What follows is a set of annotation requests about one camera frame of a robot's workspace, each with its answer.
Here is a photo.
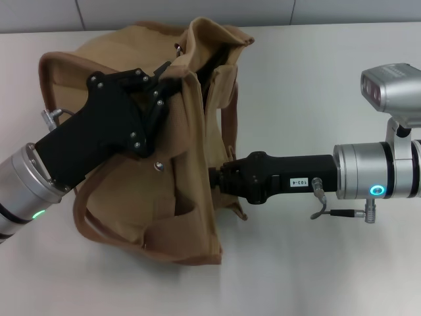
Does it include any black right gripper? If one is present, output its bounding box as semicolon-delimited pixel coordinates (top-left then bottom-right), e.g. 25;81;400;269
208;150;340;206

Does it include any khaki canvas food bag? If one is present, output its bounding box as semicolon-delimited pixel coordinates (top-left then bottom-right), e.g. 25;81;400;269
39;16;256;266

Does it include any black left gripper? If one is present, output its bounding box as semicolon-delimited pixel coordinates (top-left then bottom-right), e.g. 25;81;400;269
34;61;182;192

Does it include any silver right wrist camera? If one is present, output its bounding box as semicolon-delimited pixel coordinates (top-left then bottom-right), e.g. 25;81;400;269
360;62;421;159

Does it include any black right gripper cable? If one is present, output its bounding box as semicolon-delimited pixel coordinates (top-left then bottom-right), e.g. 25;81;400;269
310;176;378;224

